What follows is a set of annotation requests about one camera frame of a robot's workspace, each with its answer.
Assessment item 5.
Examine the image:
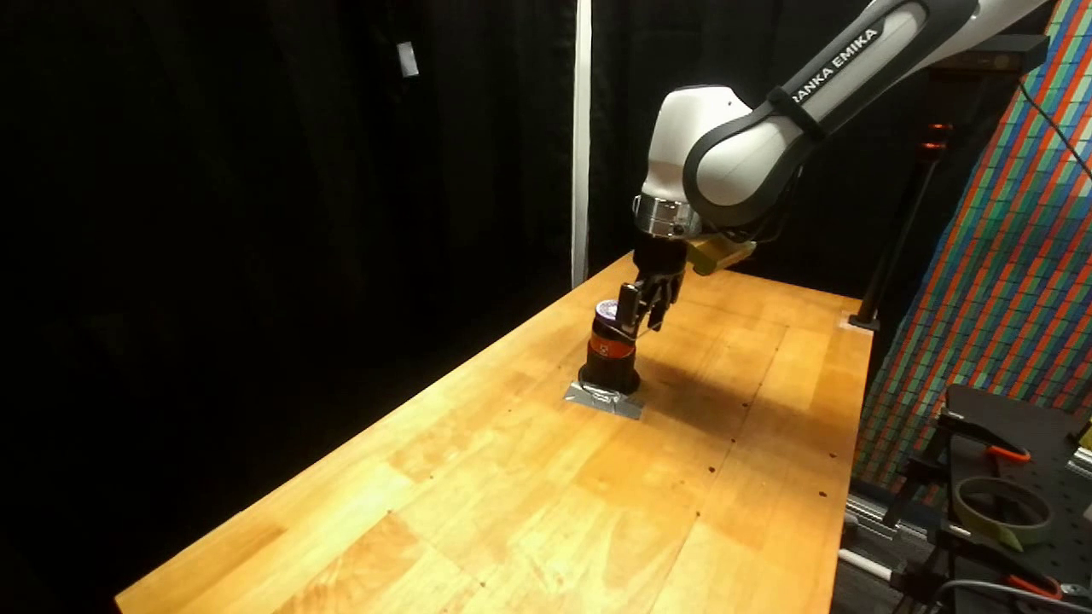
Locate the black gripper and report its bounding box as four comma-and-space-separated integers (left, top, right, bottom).
613, 229, 694, 341

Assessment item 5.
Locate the orange black bar clamp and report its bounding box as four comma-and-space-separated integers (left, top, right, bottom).
979, 440, 1039, 471
1001, 570, 1071, 604

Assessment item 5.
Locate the black tripod stand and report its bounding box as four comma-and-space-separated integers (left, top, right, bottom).
847, 110, 962, 337

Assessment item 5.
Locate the white vertical pole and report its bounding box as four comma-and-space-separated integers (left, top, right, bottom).
565, 0, 597, 291

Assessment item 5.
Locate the black thin cable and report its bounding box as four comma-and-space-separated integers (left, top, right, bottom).
1012, 66, 1092, 182

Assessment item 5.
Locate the beige masking tape roll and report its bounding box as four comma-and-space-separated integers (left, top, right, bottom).
950, 471, 1062, 554

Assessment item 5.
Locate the white hanging tag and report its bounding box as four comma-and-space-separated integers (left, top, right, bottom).
391, 36, 424, 83

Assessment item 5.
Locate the colourful striped acoustic panel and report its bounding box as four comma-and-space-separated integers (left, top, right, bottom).
854, 0, 1092, 495

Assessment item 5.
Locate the black perforated breadboard plate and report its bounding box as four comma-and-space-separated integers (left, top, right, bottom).
907, 382, 1092, 594

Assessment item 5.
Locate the aluminium extrusion rail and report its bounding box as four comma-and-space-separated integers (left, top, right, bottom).
837, 481, 950, 586

